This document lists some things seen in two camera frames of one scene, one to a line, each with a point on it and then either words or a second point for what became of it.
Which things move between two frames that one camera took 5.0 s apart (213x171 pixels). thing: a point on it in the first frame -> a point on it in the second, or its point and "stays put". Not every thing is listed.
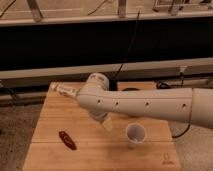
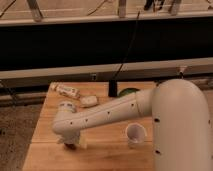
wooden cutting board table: [97, 148] stays put
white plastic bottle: [64, 89] stays put
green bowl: [131, 89] stays put
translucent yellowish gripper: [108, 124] -> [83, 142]
